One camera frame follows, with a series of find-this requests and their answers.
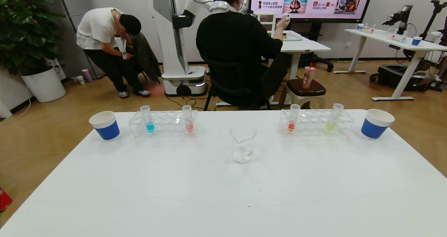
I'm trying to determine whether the long white desk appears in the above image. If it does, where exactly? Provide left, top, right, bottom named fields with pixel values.
left=334, top=28, right=447, bottom=101

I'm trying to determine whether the black display stand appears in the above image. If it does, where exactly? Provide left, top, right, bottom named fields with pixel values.
left=290, top=21, right=334, bottom=72

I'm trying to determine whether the brown cushioned stool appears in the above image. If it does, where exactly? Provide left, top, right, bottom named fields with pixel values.
left=278, top=79, right=327, bottom=110

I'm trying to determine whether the person in black sweater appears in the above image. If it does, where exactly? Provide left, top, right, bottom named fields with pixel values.
left=196, top=0, right=291, bottom=108

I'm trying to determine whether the black office chair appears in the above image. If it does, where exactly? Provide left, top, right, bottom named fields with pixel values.
left=201, top=52, right=288, bottom=111

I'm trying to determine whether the red pigment test tube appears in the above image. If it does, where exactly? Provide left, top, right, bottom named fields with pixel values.
left=287, top=104, right=301, bottom=132
left=182, top=105, right=195, bottom=133

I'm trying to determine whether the white plant pot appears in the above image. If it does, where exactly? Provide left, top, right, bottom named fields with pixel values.
left=21, top=65, right=67, bottom=103

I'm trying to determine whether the black tripod stand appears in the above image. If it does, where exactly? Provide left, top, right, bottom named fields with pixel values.
left=419, top=0, right=447, bottom=38

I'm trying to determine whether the white shelf box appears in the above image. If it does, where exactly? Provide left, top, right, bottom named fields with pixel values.
left=253, top=12, right=277, bottom=38

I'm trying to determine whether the grey metal cabinet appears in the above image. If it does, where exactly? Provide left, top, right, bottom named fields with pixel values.
left=56, top=0, right=105, bottom=79

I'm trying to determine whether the clear acrylic test tube rack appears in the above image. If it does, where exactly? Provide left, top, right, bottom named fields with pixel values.
left=128, top=110, right=198, bottom=140
left=279, top=109, right=354, bottom=138

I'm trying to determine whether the white humanoid robot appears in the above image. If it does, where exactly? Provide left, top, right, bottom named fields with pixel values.
left=152, top=0, right=252, bottom=97

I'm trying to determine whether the yellow pigment test tube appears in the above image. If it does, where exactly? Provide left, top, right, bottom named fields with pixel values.
left=325, top=103, right=344, bottom=133

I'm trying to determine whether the large wall display screen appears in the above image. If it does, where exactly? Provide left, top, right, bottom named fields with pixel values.
left=249, top=0, right=376, bottom=23

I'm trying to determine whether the blue white paper cup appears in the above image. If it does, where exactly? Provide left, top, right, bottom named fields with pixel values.
left=361, top=109, right=395, bottom=140
left=89, top=111, right=120, bottom=141

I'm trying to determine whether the green potted plant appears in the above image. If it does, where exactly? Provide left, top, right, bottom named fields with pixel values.
left=0, top=0, right=65, bottom=75

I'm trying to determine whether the dark jacket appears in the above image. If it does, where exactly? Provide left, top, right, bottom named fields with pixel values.
left=132, top=32, right=162, bottom=84

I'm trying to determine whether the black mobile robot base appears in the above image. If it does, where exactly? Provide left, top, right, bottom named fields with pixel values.
left=370, top=64, right=437, bottom=92

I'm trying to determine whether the blue pigment test tube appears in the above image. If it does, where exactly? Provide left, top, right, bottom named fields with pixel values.
left=140, top=105, right=155, bottom=134

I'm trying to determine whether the man in white t-shirt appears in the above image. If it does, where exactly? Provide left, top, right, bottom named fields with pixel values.
left=76, top=7, right=151, bottom=98

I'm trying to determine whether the red flat object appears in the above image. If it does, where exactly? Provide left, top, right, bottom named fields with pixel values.
left=0, top=187, right=13, bottom=212

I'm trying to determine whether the clear glass beaker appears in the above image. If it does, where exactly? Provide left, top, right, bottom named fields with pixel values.
left=230, top=124, right=257, bottom=164

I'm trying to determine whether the small white desk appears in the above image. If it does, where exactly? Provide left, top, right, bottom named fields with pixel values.
left=260, top=30, right=331, bottom=106

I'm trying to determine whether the drink cup with red straw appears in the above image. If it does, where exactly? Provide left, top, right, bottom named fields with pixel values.
left=302, top=62, right=317, bottom=89

